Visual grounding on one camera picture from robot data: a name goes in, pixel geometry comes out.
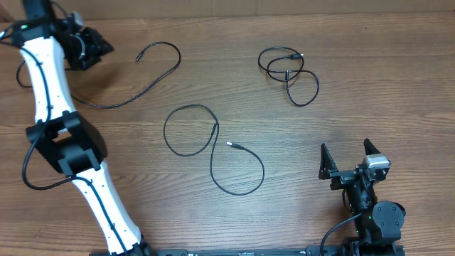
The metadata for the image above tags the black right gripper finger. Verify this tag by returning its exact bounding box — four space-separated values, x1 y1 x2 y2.
318 143 338 180
363 138 380 155

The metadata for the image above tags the black USB cable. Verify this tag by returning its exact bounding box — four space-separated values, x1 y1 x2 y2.
69 41 182 110
163 104 266 196
257 46 321 107

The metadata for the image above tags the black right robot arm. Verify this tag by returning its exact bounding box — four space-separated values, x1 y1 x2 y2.
318 139 406 255

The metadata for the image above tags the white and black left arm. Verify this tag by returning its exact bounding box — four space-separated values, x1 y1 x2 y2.
9 0 152 255

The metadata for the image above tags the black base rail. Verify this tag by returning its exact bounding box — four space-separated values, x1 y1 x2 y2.
88 245 406 256

